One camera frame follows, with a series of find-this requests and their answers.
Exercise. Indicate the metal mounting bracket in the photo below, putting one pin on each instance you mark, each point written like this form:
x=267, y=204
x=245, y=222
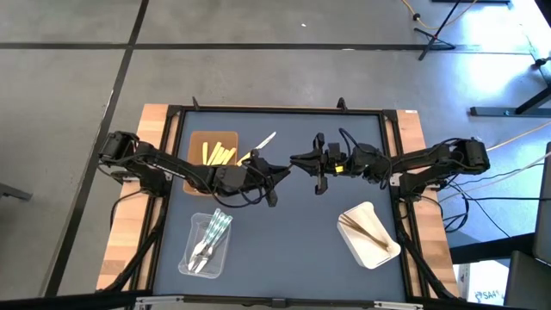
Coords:
x=120, y=175
x=392, y=181

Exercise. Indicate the clear plastic bin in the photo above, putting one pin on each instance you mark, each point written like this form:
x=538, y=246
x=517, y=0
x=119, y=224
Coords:
x=217, y=269

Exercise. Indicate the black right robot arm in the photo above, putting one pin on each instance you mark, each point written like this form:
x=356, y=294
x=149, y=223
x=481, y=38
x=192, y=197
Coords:
x=430, y=159

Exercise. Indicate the gold knife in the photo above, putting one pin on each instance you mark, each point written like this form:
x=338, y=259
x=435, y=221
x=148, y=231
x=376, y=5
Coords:
x=348, y=219

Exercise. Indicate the gold utensil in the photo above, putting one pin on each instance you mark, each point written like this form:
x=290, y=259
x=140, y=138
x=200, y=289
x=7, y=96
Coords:
x=376, y=244

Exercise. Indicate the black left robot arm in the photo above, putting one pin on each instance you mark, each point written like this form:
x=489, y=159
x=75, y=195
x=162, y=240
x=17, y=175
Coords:
x=172, y=165

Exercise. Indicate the white plastic bin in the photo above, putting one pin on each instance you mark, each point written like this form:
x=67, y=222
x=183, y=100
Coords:
x=370, y=258

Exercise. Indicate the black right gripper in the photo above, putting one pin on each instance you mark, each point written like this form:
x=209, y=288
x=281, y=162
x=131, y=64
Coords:
x=361, y=161

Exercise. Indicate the black table frame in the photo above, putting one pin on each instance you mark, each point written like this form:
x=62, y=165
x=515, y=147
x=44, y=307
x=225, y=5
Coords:
x=280, y=109

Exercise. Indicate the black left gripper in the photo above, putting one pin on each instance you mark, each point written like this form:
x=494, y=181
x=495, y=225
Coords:
x=237, y=178

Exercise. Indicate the dark grey chair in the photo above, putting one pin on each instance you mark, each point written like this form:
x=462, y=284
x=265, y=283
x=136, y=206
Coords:
x=529, y=280

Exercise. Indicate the gold spoon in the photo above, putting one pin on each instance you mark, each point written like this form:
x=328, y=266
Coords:
x=361, y=232

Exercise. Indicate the black desk leg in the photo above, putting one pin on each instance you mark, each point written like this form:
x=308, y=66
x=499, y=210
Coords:
x=490, y=249

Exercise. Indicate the white printed box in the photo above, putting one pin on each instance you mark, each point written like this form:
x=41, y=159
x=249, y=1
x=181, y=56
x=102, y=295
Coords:
x=482, y=284

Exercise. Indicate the gold fork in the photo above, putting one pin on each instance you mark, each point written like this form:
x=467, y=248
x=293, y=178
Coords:
x=353, y=226

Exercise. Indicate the black desk base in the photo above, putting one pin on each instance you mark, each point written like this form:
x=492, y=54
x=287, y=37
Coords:
x=495, y=111

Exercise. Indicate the blue-grey table mat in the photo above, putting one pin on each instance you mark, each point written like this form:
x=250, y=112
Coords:
x=280, y=241

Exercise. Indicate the black tripod stand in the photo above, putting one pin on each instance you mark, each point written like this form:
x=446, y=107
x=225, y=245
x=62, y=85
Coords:
x=431, y=39

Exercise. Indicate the orange plastic bin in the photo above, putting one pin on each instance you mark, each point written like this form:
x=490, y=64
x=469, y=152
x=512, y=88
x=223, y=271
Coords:
x=196, y=142

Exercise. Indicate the grey floor object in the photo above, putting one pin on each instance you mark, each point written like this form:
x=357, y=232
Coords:
x=13, y=191

